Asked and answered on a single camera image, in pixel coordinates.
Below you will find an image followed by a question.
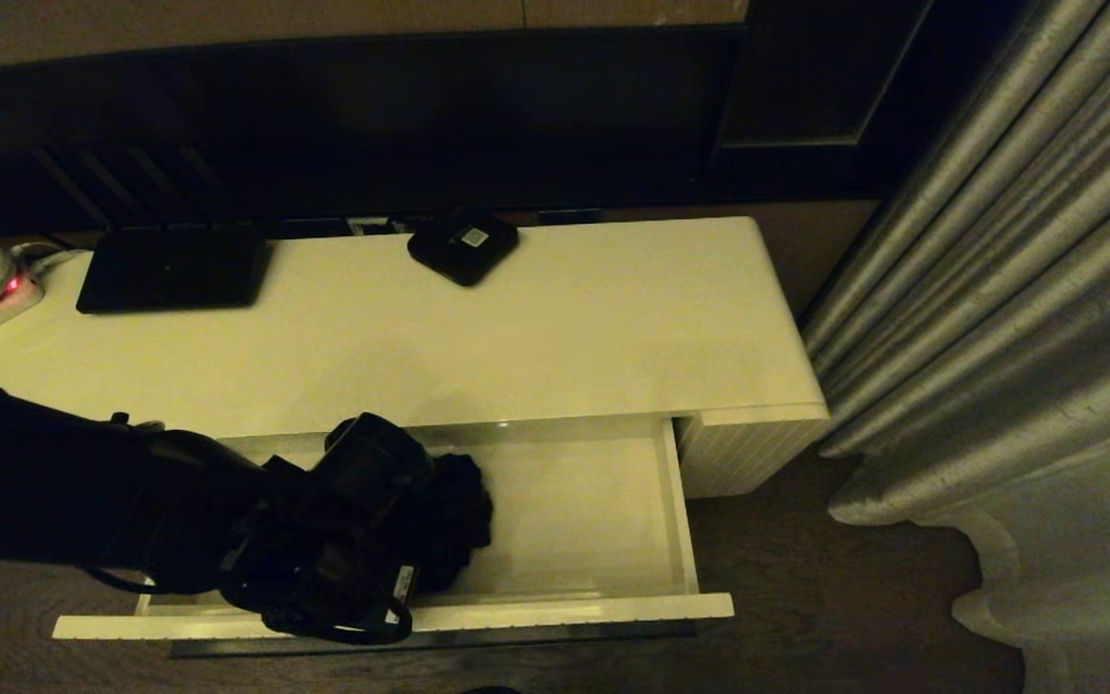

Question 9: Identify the grey textured curtain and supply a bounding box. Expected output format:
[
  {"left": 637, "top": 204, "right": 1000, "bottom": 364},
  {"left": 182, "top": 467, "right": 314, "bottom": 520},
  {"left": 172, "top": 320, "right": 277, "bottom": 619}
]
[{"left": 799, "top": 0, "right": 1110, "bottom": 529}]

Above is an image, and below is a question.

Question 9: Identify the cream fluted drawer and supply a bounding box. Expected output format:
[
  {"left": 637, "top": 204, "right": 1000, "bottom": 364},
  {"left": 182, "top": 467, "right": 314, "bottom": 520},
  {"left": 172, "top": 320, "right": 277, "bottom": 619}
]
[{"left": 52, "top": 416, "right": 737, "bottom": 643}]

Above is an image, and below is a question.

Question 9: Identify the white sheer curtain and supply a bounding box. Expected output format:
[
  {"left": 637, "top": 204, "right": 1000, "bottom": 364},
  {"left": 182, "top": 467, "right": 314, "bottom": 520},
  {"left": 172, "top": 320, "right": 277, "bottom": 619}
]
[{"left": 945, "top": 410, "right": 1110, "bottom": 694}]

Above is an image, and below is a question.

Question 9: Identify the white power strip red light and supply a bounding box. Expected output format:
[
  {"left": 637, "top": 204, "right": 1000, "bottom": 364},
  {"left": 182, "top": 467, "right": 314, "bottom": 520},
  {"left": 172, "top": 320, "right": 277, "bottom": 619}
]
[{"left": 0, "top": 270, "right": 45, "bottom": 336}]

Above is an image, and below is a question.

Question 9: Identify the white power cord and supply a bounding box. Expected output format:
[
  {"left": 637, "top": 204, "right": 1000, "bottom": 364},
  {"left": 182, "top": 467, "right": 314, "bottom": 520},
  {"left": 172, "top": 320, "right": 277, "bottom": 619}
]
[{"left": 11, "top": 241, "right": 93, "bottom": 276}]

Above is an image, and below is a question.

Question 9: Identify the black television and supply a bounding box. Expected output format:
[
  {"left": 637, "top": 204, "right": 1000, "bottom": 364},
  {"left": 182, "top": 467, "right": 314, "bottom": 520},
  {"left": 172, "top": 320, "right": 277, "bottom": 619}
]
[{"left": 0, "top": 24, "right": 749, "bottom": 242}]

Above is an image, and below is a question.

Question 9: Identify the black flat set-top box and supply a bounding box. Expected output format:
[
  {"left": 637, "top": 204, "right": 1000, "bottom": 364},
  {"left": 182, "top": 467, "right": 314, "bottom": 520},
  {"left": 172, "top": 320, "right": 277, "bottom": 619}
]
[{"left": 75, "top": 225, "right": 274, "bottom": 316}]

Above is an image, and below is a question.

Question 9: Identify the black umbrella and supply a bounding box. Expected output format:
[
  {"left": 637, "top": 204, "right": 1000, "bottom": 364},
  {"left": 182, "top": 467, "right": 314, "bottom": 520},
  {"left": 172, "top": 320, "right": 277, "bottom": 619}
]
[{"left": 399, "top": 451, "right": 496, "bottom": 595}]

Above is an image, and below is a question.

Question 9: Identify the white low cabinet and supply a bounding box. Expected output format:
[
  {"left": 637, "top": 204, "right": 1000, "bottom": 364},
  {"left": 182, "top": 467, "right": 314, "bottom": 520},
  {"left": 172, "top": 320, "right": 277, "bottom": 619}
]
[{"left": 0, "top": 217, "right": 832, "bottom": 502}]

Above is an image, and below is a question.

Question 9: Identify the small black square box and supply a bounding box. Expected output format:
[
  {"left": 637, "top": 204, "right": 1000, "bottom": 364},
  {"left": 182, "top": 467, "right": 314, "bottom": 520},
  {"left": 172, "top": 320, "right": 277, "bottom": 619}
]
[{"left": 407, "top": 209, "right": 522, "bottom": 289}]

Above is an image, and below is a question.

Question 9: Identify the dark metal handle rail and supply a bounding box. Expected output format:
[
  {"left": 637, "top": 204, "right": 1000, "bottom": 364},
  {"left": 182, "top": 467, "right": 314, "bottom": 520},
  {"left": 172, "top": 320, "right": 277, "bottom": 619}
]
[{"left": 170, "top": 619, "right": 697, "bottom": 660}]

